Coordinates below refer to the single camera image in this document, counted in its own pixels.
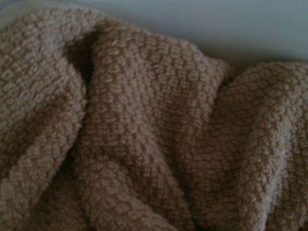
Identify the tan terry towel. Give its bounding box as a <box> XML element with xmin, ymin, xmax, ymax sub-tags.
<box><xmin>0</xmin><ymin>6</ymin><xmax>308</xmax><ymax>231</ymax></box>

